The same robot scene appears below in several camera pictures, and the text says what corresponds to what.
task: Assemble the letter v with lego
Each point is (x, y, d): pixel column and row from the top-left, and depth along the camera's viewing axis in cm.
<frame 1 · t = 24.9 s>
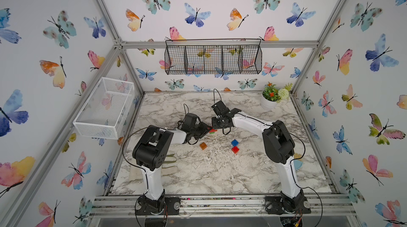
left hand: (213, 128, 97), fingers open
right hand: (215, 123, 97), fingers open
orange lego brick: (203, 146, 95), on the table
blue lego brick: (235, 142, 95), point 2 cm above the table
small red lego brick: (235, 149, 93), on the table
potted artificial plant: (271, 95, 101), point 15 cm above the table

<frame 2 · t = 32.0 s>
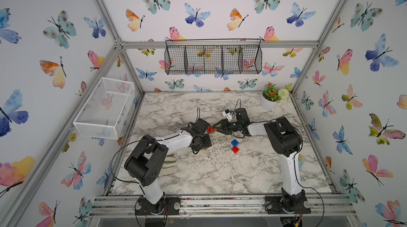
left hand: (210, 143, 92), fingers open
right hand: (215, 126, 96), fingers open
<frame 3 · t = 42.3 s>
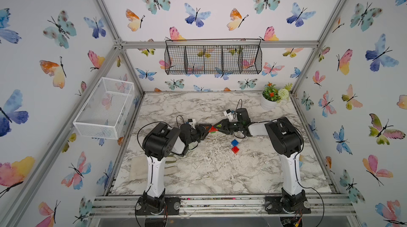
left hand: (213, 126, 96), fingers open
right hand: (216, 126, 97), fingers open
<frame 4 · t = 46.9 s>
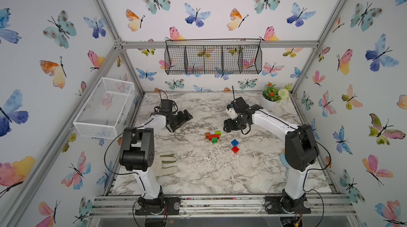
left hand: (189, 118, 97), fingers open
right hand: (229, 126, 91), fingers open
long red lego brick: (212, 136, 97), point 3 cm above the table
dark green lego brick: (214, 140, 95), point 3 cm above the table
lime green lego brick: (218, 132, 99), point 2 cm above the table
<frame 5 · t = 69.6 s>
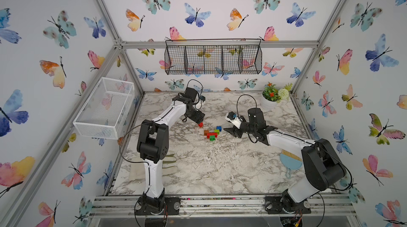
left hand: (198, 114, 97), fingers open
right hand: (228, 121, 87), fingers open
blue lego brick: (219, 128, 101), point 3 cm above the table
small red lego brick: (201, 124, 103), point 2 cm above the table
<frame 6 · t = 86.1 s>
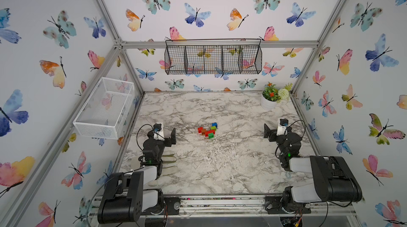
left hand: (167, 126, 87), fingers open
right hand: (276, 122, 88), fingers open
blue lego brick: (214, 124, 103), point 2 cm above the table
small red lego brick: (200, 129, 100), point 3 cm above the table
